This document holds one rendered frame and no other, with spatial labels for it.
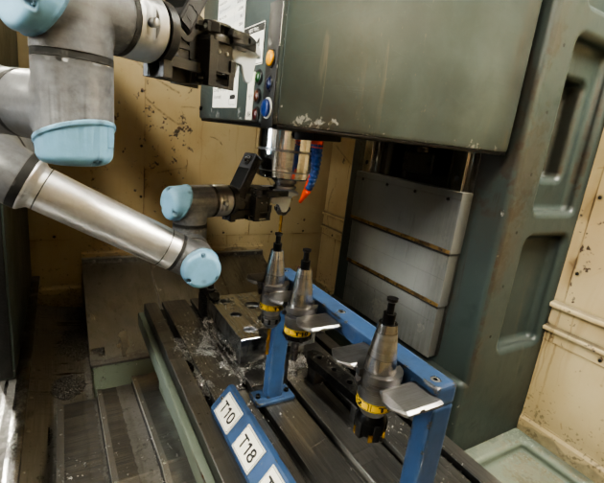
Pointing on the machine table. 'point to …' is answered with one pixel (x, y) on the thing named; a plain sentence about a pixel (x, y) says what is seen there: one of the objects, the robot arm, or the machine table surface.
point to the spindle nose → (283, 155)
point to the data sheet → (232, 12)
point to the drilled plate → (243, 343)
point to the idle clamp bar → (318, 367)
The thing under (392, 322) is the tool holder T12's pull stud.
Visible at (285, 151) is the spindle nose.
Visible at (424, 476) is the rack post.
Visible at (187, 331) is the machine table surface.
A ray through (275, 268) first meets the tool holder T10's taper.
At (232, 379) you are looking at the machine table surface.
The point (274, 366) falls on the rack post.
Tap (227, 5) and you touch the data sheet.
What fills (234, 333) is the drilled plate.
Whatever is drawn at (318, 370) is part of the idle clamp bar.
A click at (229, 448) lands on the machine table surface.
